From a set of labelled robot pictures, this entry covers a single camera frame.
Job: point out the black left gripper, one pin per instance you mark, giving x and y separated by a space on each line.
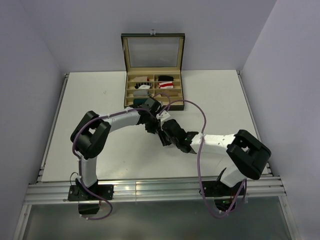
152 129

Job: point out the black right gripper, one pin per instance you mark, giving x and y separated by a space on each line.
161 134

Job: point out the brown ribbed sock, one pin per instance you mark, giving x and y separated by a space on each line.
170 93

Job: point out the red white striped sock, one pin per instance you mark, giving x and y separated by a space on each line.
165 85

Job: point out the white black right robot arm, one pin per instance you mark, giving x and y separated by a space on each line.
249 156

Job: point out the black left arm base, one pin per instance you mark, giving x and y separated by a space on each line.
89 204

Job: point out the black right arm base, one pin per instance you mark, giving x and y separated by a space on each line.
217 189

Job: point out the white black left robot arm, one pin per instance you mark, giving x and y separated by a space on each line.
90 136

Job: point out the rolled teal sock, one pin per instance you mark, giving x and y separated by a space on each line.
139 101

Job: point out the rolled grey sock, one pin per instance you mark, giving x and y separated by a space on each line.
141 93

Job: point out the rolled black white sock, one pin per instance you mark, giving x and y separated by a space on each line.
143 86

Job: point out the black compartment storage box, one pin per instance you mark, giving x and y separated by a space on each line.
149 55

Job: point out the aluminium table frame rail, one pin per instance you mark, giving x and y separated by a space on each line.
149 190

